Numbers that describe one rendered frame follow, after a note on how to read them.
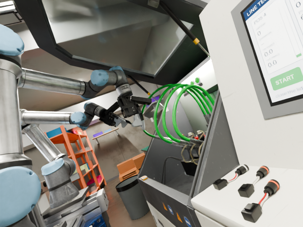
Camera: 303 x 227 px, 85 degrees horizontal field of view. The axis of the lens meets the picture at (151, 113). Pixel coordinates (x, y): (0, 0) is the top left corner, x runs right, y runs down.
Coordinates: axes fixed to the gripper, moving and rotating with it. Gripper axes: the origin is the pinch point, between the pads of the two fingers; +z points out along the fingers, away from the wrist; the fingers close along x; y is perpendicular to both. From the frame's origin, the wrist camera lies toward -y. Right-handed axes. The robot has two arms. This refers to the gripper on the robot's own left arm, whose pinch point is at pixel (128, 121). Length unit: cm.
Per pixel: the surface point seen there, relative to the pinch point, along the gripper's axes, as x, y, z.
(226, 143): 31, -10, 55
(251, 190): 47, -1, 62
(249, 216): 56, 2, 61
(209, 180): 36, 3, 54
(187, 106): -31.2, -27.2, 24.5
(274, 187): 50, -4, 65
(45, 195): -273, 298, -286
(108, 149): -502, 172, -296
